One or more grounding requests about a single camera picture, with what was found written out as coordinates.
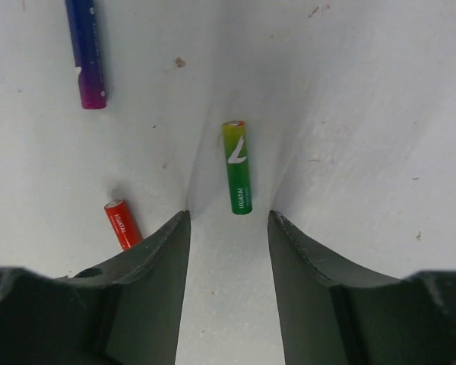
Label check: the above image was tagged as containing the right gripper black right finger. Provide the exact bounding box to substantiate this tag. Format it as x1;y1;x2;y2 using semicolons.
268;211;456;364

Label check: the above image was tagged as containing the red battery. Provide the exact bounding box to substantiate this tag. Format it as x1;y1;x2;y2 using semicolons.
103;199;143;251

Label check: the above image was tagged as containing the blue battery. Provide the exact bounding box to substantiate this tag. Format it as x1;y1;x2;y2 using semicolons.
65;0;106;110

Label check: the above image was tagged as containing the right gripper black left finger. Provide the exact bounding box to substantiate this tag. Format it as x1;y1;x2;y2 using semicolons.
0;211;191;364

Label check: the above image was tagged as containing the green battery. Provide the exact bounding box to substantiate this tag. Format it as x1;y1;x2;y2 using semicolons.
222;120;252;215

